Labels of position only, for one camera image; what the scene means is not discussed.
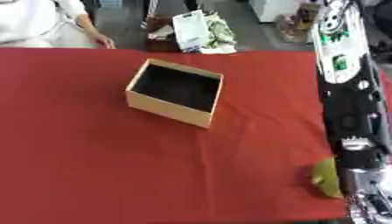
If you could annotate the person's hand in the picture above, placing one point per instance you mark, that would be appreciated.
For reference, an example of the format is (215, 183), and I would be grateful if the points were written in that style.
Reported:
(104, 40)

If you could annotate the person's forearm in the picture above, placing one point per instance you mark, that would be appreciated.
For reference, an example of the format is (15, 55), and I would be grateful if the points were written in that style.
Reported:
(86, 24)

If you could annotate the silver and black right robot arm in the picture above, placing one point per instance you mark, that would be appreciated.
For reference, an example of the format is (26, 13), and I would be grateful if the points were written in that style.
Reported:
(352, 110)

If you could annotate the dark brown box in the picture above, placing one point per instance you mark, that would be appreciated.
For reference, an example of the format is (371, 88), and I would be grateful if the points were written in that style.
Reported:
(161, 40)

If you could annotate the tan cardboard box black inside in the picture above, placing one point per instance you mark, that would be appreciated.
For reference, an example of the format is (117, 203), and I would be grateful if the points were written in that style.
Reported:
(168, 109)

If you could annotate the person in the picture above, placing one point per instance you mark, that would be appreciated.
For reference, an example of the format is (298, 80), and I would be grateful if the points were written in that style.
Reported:
(30, 20)

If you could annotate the white flat bag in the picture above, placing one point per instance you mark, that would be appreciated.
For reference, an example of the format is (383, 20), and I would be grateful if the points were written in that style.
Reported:
(190, 29)

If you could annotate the green and white patterned bag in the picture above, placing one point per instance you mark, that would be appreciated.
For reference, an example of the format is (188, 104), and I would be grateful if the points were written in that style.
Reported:
(220, 32)

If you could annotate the white cabinet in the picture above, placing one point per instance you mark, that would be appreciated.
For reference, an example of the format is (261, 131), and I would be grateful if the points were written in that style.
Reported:
(273, 10)

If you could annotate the brown cardboard item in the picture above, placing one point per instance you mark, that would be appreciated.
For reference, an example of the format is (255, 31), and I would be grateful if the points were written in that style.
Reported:
(298, 24)

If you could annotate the yellow-green soft object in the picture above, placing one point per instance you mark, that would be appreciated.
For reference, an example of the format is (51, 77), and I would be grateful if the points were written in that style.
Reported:
(326, 178)

